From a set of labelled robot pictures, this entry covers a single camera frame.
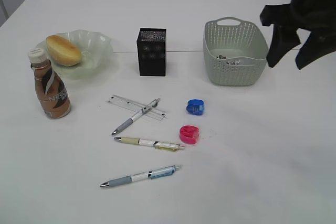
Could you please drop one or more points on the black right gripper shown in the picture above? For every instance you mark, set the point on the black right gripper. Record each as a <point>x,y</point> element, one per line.
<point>317,16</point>

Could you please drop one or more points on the large paper piece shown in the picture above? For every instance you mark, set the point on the large paper piece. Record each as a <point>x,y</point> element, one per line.
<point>234,62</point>

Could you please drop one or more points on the blue pencil sharpener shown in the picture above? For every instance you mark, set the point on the blue pencil sharpener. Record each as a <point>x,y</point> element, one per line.
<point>195,107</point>

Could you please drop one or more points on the pink pencil sharpener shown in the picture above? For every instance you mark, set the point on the pink pencil sharpener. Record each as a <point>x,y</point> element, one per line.
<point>189,134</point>

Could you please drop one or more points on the clear plastic ruler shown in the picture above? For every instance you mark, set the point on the clear plastic ruler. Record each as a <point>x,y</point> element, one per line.
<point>134,106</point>

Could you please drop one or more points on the golden bread loaf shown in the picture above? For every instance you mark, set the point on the golden bread loaf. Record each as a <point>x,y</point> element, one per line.
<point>63,51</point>

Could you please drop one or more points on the brown coffee drink bottle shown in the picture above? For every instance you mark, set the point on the brown coffee drink bottle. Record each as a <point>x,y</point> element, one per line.
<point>50,89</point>

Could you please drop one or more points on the grey-green plastic basket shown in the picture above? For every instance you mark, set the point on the grey-green plastic basket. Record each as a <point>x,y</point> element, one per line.
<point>236,39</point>

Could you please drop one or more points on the black mesh pen holder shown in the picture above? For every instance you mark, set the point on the black mesh pen holder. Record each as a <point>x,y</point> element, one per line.
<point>151,45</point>

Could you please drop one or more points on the grey grip white pen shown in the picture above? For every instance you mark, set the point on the grey grip white pen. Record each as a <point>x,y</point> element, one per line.
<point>136,116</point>

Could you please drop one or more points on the beige grip white pen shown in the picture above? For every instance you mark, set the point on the beige grip white pen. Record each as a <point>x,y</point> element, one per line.
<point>149,143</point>

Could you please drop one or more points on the blue grip white pen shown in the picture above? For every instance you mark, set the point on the blue grip white pen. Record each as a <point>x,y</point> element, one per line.
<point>152,174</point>

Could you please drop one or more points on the pale green wavy glass bowl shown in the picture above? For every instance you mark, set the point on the pale green wavy glass bowl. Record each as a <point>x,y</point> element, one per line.
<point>96,51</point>

